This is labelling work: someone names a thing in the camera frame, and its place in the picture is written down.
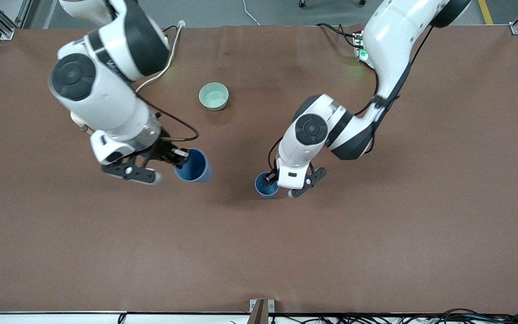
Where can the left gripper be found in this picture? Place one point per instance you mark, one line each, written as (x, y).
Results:
(271, 178)

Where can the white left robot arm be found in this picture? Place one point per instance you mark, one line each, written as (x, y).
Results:
(394, 36)

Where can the cream white toaster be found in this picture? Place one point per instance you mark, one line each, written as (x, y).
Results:
(79, 120)

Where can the metal mounting bracket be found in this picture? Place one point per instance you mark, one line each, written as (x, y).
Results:
(261, 310)

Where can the blue plastic cup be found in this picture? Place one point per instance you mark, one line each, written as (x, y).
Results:
(198, 168)
(263, 191)

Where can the brown table cover sheet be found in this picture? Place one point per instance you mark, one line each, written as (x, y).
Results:
(259, 252)

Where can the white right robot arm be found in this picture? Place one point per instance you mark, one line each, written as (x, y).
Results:
(106, 85)

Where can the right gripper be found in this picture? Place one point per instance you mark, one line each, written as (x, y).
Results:
(163, 150)

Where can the green bowl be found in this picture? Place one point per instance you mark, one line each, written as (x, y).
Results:
(214, 96)

